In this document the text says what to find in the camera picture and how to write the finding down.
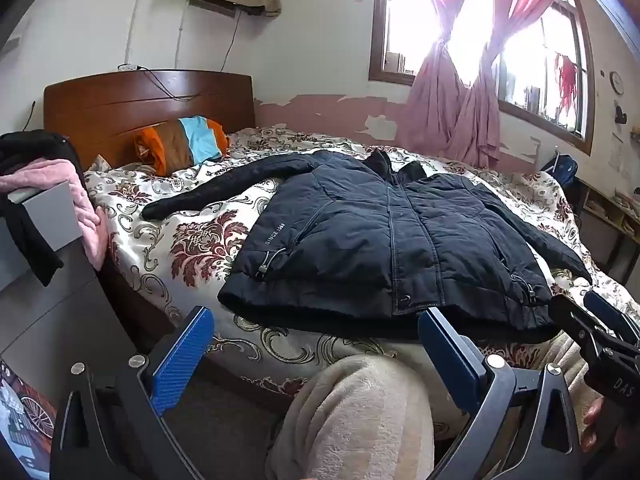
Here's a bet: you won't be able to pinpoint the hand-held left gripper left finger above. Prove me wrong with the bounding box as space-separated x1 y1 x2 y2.
50 306 216 480

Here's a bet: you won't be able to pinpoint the pink fleece cloth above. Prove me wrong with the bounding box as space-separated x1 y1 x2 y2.
0 159 106 271

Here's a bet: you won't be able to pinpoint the wooden storage shelf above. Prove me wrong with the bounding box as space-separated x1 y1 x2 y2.
575 175 640 271

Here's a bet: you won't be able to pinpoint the grey cabinet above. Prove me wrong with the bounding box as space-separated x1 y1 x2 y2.
0 180 151 361

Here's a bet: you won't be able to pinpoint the bicycle print poster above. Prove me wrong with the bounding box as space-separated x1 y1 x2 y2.
0 355 58 480

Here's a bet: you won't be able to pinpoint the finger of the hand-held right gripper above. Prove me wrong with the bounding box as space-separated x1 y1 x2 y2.
583 290 640 346
548 294 608 361

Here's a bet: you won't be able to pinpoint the blue backpack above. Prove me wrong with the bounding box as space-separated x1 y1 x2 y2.
542 152 579 186

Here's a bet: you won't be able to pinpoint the wooden bed headboard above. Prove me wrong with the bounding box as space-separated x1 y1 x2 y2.
43 70 256 171

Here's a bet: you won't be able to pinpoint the red hanging garment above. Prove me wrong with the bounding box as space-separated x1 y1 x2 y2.
552 52 581 111

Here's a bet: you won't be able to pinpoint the white wall pipe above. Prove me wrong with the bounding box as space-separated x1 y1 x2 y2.
125 0 151 65

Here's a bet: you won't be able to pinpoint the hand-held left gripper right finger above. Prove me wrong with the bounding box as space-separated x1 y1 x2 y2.
417 308 583 480

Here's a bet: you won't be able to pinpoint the dark navy padded jacket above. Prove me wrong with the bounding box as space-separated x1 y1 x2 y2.
142 147 593 345

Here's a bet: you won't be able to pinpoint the dark wall shelf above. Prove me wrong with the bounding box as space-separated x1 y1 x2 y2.
189 0 237 17

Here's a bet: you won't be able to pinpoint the black cloth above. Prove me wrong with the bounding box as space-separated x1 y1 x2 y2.
0 130 88 287

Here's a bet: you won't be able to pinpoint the black power cable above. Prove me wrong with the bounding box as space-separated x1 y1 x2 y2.
220 7 242 73

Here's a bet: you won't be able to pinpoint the pink window curtain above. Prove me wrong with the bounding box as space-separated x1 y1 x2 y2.
447 0 568 168
397 0 473 153

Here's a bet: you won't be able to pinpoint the person's right hand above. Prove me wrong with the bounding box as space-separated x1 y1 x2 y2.
581 396 609 454

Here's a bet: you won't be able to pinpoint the pink curtains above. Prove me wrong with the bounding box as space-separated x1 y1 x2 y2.
369 0 597 157

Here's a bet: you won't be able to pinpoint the cream fleece blanket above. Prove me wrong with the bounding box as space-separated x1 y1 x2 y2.
265 332 603 480

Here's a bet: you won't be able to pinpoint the orange brown blue striped pillow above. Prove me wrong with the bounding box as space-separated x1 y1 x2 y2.
132 116 231 177

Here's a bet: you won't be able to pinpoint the floral satin bedspread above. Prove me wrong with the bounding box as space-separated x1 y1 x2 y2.
82 125 640 436

